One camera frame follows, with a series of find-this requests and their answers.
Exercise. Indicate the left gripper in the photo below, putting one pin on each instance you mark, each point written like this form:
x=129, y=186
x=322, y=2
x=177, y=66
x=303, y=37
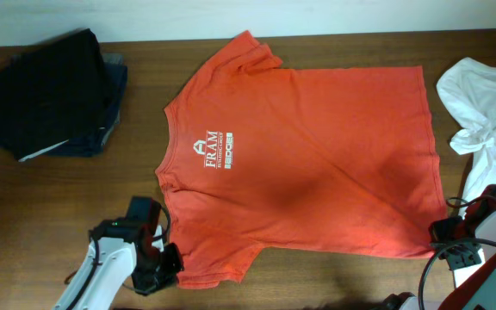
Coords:
x=158, y=269

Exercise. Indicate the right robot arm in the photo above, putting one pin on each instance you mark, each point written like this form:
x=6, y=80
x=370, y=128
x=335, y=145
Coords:
x=477, y=293

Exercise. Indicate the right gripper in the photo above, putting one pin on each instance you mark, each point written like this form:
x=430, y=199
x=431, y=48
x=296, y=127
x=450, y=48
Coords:
x=461, y=254

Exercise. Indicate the orange red printed t-shirt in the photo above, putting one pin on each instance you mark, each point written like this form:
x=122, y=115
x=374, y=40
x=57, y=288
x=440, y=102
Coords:
x=259, y=156

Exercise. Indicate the black folded garment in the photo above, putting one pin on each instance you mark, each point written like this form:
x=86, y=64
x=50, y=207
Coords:
x=54, y=94

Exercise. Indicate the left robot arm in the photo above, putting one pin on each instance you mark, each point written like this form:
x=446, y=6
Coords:
x=99, y=278

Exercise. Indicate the white t-shirt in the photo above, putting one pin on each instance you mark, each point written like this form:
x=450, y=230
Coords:
x=468, y=91

